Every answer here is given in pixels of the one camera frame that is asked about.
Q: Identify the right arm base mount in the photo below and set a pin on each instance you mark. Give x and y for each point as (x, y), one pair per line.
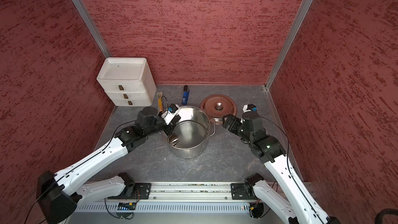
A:
(245, 191)

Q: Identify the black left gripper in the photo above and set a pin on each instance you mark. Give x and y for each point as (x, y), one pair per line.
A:
(171, 126)

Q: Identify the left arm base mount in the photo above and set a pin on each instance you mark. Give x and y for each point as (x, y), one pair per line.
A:
(133, 190)

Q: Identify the orange yellow sachet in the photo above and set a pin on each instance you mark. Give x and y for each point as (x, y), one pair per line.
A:
(160, 103)

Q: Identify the aluminium right corner post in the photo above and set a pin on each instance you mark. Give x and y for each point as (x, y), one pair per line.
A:
(298, 20)

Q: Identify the stainless steel pot lid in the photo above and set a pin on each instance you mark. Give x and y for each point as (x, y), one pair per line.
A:
(217, 106)

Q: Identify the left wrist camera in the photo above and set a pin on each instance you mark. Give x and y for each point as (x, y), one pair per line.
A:
(172, 111)

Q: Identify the aluminium left corner post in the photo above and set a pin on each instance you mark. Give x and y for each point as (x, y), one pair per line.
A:
(85, 15)

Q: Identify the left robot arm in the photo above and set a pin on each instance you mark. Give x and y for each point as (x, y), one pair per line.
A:
(60, 194)

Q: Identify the aluminium corner post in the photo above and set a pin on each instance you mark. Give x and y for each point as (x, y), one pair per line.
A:
(298, 20)
(85, 15)

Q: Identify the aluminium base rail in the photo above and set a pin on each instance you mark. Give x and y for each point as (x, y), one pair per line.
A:
(171, 191)

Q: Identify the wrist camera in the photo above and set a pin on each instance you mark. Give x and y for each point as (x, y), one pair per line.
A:
(172, 111)
(249, 108)

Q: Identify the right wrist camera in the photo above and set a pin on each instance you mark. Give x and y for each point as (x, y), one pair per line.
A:
(249, 108)

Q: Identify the white three-drawer box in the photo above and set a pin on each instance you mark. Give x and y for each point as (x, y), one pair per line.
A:
(127, 81)

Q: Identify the blue black stapler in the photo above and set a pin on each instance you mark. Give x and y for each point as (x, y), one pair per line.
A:
(185, 95)

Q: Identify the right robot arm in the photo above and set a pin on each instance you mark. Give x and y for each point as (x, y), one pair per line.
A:
(297, 206)

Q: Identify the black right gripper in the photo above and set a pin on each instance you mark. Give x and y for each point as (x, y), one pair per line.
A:
(236, 120)

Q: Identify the white vented cable duct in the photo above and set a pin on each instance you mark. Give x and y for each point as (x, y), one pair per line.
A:
(166, 207)

